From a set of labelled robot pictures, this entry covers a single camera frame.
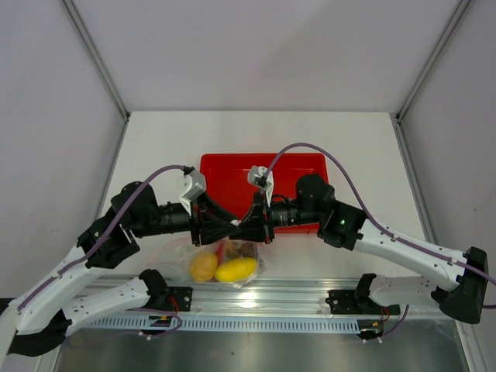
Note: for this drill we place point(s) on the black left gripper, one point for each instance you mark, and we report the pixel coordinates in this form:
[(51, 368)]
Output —
[(211, 214)]

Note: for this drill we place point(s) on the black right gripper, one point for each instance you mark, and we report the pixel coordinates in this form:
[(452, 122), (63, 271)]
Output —
[(253, 226)]

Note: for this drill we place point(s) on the red chili pepper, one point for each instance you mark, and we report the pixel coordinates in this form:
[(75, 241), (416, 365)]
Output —
[(220, 250)]

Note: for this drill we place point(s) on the purple sweet potato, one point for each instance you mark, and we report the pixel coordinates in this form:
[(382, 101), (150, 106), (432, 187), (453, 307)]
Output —
[(234, 249)]

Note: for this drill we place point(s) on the yellow lemon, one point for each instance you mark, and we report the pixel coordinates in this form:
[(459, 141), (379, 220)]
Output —
[(235, 270), (203, 266)]

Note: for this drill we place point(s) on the clear pink-dotted zip bag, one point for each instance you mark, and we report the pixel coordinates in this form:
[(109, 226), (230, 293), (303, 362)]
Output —
[(173, 259)]

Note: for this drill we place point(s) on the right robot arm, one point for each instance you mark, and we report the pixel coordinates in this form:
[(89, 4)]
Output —
[(455, 281)]

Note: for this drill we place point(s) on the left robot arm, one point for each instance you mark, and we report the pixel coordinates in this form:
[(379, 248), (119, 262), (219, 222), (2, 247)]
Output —
[(53, 310)]

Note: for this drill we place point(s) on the red plastic tray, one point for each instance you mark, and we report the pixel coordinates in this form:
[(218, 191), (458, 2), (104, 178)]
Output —
[(226, 176)]

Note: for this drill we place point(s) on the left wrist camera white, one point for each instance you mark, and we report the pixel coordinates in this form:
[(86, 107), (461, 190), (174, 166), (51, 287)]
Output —
[(192, 185)]

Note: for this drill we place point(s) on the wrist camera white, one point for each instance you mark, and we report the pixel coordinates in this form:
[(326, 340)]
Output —
[(192, 185), (263, 179)]

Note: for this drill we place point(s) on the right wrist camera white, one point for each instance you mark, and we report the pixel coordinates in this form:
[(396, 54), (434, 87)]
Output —
[(263, 179)]

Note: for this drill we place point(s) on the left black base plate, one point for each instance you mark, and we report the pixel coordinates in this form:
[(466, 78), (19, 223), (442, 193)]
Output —
[(179, 299)]

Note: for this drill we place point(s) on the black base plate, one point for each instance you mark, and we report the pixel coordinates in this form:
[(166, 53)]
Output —
[(344, 302), (179, 299)]

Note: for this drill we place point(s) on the aluminium mounting rail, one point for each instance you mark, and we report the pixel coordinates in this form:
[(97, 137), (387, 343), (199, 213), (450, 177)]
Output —
[(268, 297)]

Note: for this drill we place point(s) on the white slotted cable duct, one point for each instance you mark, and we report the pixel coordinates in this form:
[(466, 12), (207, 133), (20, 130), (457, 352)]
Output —
[(229, 324)]

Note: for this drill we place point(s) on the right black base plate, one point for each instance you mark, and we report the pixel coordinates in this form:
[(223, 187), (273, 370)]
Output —
[(344, 302)]

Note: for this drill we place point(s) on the right side aluminium rail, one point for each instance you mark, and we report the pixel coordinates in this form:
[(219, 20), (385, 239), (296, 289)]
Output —
[(429, 227)]

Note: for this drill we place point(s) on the left aluminium frame post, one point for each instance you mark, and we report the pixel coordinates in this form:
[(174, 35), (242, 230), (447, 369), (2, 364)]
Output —
[(91, 49)]

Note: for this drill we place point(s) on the aluminium frame post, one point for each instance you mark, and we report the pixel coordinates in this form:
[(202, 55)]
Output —
[(91, 49), (441, 45)]

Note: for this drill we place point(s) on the right aluminium frame post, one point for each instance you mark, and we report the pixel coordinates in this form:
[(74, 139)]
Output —
[(441, 45)]

